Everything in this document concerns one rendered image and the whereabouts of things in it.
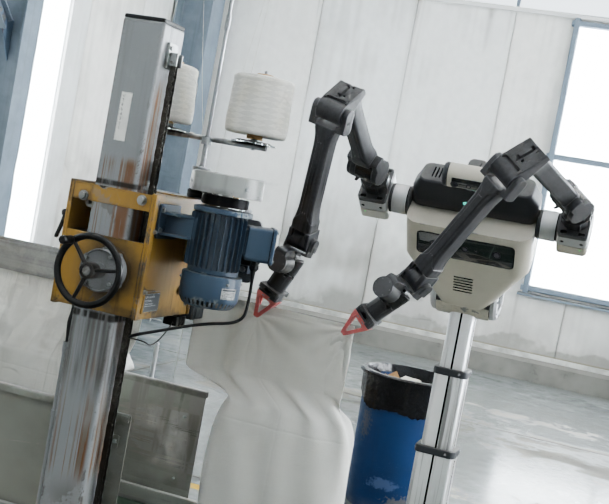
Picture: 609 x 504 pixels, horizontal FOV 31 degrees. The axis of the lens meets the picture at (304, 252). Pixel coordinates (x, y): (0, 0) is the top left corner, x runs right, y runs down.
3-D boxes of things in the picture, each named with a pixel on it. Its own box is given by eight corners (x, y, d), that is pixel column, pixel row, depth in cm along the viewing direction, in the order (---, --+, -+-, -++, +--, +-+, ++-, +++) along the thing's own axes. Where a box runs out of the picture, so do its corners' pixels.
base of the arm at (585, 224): (565, 201, 317) (556, 236, 312) (566, 186, 311) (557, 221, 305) (595, 206, 315) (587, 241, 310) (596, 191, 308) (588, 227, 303)
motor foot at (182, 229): (206, 245, 276) (212, 211, 275) (187, 245, 265) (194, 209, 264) (173, 238, 279) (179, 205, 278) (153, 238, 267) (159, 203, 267)
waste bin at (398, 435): (443, 505, 545) (468, 378, 541) (423, 530, 496) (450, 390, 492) (352, 481, 559) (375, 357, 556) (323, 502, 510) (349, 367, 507)
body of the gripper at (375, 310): (355, 307, 289) (378, 292, 287) (364, 306, 298) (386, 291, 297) (369, 328, 288) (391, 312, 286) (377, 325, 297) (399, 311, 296)
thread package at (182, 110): (200, 129, 298) (211, 69, 297) (179, 123, 284) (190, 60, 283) (152, 121, 302) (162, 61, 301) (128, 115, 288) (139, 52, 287)
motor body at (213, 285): (245, 311, 278) (262, 215, 277) (222, 314, 264) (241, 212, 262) (191, 299, 283) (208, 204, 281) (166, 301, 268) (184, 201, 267)
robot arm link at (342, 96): (369, 80, 283) (336, 67, 287) (342, 120, 279) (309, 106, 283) (391, 170, 322) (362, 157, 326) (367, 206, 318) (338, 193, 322)
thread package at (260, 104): (293, 147, 291) (305, 84, 290) (273, 141, 275) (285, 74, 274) (236, 137, 296) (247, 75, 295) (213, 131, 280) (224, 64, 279)
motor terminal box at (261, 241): (268, 272, 279) (276, 227, 279) (271, 276, 269) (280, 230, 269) (236, 267, 278) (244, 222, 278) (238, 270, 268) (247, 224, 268)
